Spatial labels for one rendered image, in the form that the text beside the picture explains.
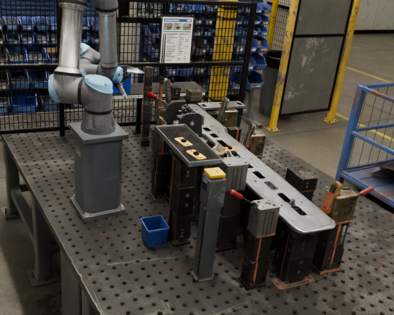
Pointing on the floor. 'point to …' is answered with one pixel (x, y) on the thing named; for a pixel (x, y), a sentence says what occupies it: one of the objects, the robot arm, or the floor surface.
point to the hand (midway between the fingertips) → (135, 84)
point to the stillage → (393, 170)
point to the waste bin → (269, 81)
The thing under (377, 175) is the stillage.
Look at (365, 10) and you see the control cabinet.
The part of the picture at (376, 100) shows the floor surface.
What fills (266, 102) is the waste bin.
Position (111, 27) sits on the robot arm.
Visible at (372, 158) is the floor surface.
